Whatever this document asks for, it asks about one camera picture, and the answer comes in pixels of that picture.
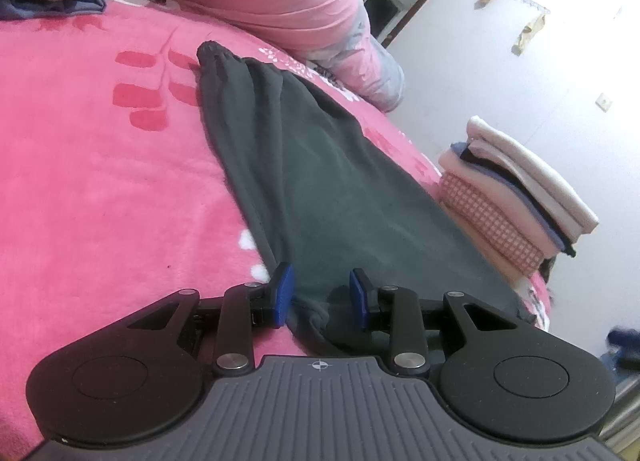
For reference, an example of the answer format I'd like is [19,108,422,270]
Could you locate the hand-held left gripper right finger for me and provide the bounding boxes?
[349,268,521,377]

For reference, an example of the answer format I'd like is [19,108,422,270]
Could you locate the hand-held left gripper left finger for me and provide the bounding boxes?
[127,262,295,376]

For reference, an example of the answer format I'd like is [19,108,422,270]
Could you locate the dark grey pants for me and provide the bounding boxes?
[196,40,533,349]

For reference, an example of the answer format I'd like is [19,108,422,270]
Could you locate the long yellow hanging item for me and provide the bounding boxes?
[511,13,547,54]

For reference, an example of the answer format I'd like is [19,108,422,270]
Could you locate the stack of folded clothes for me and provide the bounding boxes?
[437,115,600,287]

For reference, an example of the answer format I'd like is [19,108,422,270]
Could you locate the pink floral blanket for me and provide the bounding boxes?
[0,0,556,442]

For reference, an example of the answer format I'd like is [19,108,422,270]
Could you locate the dark blue item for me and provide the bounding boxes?
[606,325,640,369]

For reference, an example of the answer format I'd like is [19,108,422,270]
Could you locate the grey metal rail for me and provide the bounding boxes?
[597,381,640,442]

